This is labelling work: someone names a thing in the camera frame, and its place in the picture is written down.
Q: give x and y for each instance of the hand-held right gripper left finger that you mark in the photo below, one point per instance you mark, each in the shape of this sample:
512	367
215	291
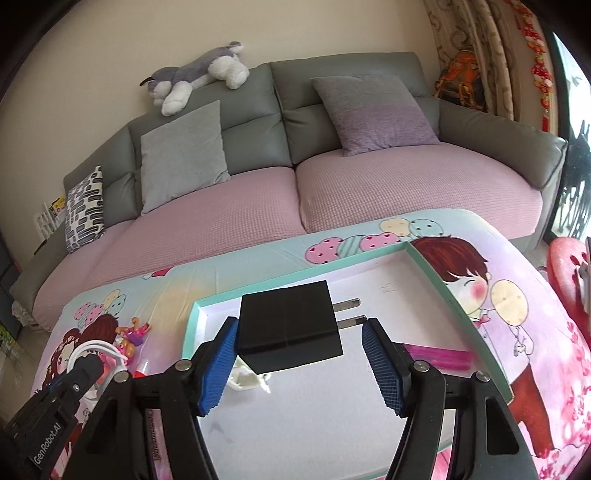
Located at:
217	369

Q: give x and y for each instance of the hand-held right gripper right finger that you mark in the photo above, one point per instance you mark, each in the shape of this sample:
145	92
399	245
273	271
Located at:
383	369

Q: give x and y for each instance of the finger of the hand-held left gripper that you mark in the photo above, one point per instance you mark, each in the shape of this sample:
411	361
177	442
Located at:
85	371

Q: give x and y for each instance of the small red bottle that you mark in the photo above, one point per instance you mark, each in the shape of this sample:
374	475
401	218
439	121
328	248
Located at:
142	367

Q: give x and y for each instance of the teal-edged white tray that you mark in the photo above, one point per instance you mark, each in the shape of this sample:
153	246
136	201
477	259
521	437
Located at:
415	295

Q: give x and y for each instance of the black plug adapter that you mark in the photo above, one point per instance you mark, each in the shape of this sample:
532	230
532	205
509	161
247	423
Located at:
286	323

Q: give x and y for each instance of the cream hair claw clip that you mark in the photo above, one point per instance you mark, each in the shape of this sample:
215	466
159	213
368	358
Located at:
244	381

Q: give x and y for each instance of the pink toy figure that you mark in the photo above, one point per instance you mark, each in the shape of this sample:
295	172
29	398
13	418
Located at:
131	337

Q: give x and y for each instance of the magenta stick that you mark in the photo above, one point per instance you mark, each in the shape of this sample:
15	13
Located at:
443	357

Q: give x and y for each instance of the white rack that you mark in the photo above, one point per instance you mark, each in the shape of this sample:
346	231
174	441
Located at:
46	224

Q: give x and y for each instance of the cartoon printed blanket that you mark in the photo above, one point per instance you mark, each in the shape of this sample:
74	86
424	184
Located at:
531	323

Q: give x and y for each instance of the black and white patterned pillow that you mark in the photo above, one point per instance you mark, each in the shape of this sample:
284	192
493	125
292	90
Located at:
85	210

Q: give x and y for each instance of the pink sofa cover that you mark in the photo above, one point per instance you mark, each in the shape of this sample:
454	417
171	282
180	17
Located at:
258	207

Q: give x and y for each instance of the yellow book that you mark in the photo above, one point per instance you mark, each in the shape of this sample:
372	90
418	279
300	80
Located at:
58	205

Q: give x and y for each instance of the pink plastic stool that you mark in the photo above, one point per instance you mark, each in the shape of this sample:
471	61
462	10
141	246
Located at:
565	277

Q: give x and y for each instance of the plain grey pillow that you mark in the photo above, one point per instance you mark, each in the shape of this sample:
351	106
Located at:
182	152

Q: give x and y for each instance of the grey and purple pillow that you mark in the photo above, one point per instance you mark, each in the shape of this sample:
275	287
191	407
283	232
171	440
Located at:
374	115

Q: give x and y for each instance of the grey sofa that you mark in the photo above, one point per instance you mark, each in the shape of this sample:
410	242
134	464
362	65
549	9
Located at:
249	92

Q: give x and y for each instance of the grey and white plush dog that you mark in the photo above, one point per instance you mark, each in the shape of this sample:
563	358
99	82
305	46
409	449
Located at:
198	71

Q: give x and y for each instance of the orange backpack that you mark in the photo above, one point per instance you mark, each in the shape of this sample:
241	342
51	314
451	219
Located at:
461	78

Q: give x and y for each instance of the patterned curtain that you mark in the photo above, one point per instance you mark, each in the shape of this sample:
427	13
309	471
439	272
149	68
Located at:
480	46

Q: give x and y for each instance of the red hanging decoration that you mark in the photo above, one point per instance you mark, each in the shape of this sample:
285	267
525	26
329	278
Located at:
538	69

